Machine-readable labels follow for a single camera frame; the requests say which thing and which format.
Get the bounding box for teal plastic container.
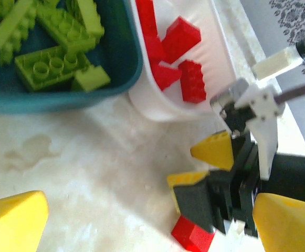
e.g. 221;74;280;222
0;0;144;114

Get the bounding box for purple camera cable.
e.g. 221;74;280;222
274;82;305;103

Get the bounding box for small lime green lego brick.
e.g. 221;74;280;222
71;65;111;92

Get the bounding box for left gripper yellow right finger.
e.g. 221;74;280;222
252;193;305;252

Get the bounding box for red sloped lego brick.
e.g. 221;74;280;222
152;62;182;92

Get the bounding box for white plastic container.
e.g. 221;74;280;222
128;0;238;123

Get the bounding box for white bottle with black cap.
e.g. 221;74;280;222
251;38;305;79

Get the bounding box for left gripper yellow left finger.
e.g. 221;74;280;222
0;191;50;252

